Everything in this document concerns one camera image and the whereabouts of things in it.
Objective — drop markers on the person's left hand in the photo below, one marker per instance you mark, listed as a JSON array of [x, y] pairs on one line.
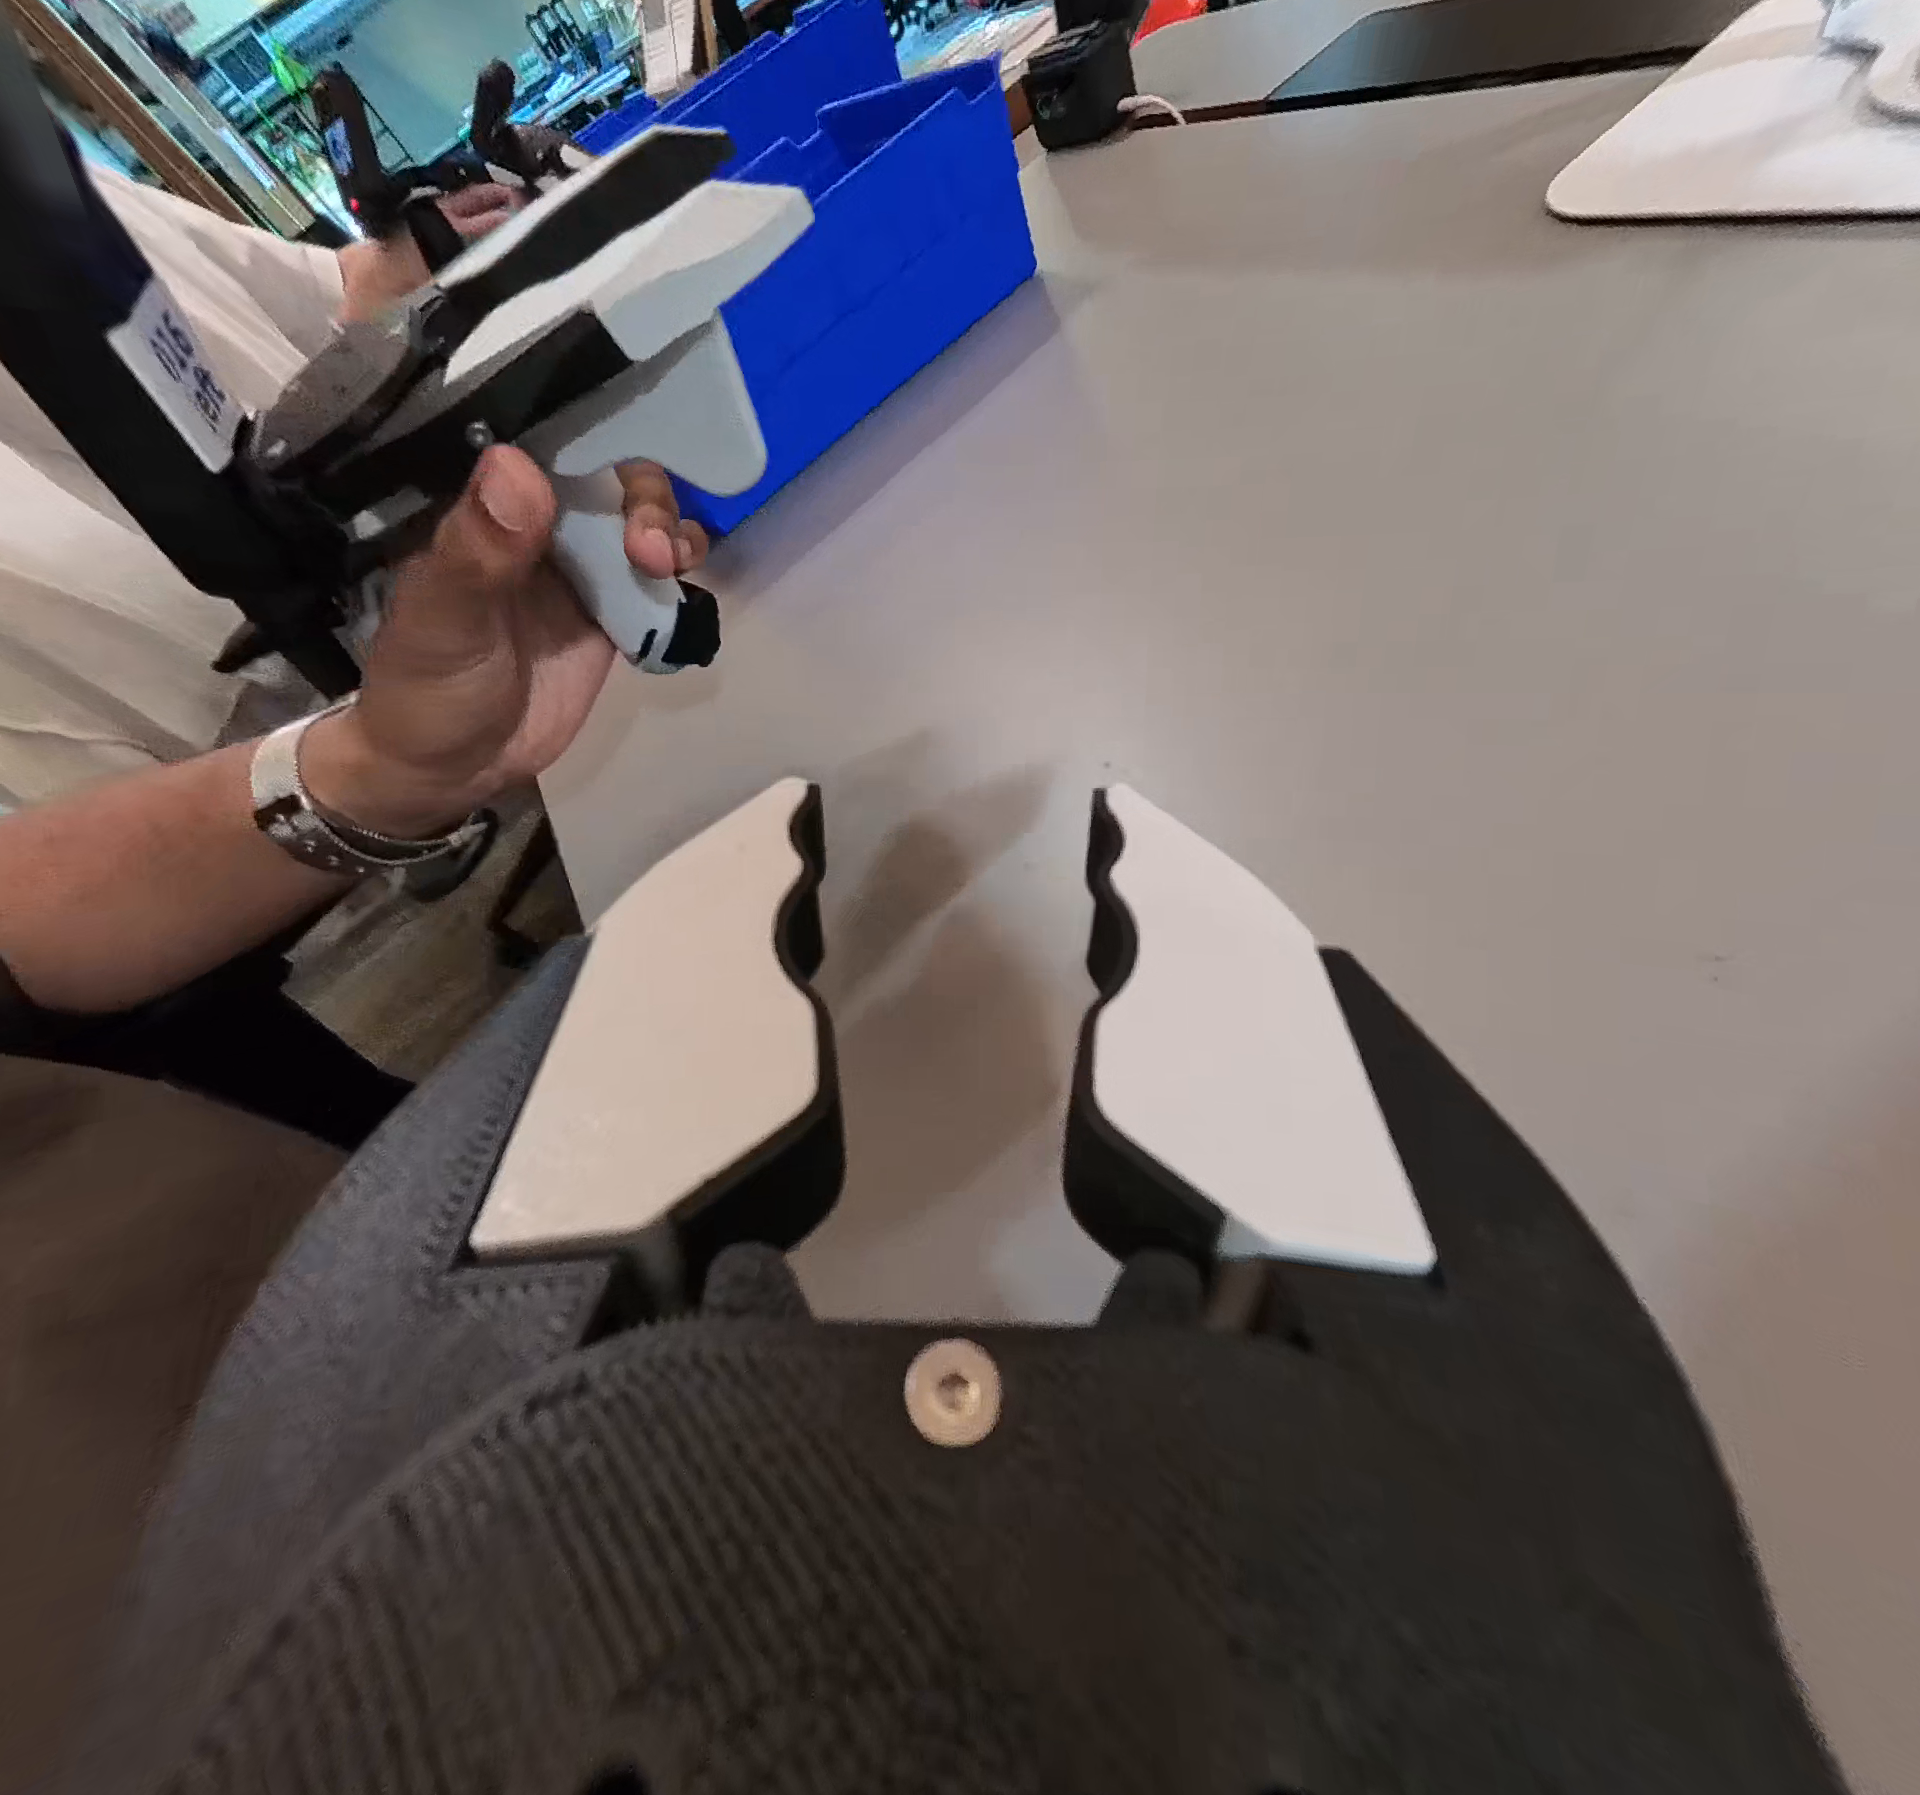
[[450, 670]]

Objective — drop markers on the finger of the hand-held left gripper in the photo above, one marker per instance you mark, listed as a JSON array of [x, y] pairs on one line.
[[631, 199], [705, 251]]

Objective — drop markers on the black desktop device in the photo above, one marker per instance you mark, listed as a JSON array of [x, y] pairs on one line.
[[1079, 84]]

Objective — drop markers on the grey desk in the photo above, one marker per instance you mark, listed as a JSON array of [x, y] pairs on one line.
[[1352, 550]]

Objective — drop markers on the white metal document stand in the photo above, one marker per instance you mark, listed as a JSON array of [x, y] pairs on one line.
[[1725, 143]]

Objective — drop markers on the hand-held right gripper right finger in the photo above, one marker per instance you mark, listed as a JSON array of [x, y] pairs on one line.
[[1260, 1089]]

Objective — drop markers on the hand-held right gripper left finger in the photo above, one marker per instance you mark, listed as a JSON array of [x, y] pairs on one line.
[[660, 1089]]

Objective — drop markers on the blue plastic bin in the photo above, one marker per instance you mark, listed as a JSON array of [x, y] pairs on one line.
[[780, 54], [887, 296]]

